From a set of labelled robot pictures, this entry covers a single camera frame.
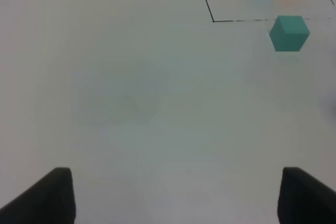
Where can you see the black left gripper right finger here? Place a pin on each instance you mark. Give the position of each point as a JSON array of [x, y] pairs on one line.
[[304, 199]]

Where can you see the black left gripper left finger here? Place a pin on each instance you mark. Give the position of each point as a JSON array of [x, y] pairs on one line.
[[50, 200]]

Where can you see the green block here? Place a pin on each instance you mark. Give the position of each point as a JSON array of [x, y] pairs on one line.
[[289, 33]]

